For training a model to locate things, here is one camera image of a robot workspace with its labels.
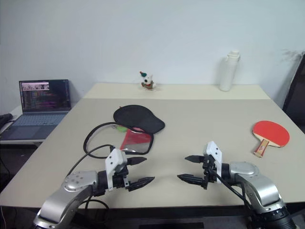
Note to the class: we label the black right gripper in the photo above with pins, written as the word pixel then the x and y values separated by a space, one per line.
pixel 208 170

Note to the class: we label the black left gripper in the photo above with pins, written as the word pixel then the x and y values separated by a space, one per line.
pixel 119 180

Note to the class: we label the green zipper pull tag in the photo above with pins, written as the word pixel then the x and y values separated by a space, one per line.
pixel 122 128

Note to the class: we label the black and red paddle case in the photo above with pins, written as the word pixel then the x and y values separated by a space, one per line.
pixel 138 117

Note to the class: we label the red table tennis paddle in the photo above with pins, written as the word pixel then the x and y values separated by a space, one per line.
pixel 271 132

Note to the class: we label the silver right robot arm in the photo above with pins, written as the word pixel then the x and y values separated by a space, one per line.
pixel 257 183

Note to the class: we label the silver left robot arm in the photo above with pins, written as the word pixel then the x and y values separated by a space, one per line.
pixel 71 190

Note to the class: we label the white plush dog toy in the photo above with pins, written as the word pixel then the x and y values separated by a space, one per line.
pixel 148 81

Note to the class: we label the white water bottle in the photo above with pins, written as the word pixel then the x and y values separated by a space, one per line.
pixel 228 71

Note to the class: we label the open grey laptop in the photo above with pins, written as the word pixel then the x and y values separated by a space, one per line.
pixel 35 114

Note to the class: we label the black office chair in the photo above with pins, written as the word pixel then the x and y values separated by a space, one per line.
pixel 295 95

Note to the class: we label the black bag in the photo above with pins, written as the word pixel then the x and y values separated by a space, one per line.
pixel 4 118

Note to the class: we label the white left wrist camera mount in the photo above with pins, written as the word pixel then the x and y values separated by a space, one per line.
pixel 115 159

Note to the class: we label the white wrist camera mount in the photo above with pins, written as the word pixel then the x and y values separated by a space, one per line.
pixel 115 159
pixel 214 152

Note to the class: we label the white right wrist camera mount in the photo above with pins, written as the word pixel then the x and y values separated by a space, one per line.
pixel 214 152

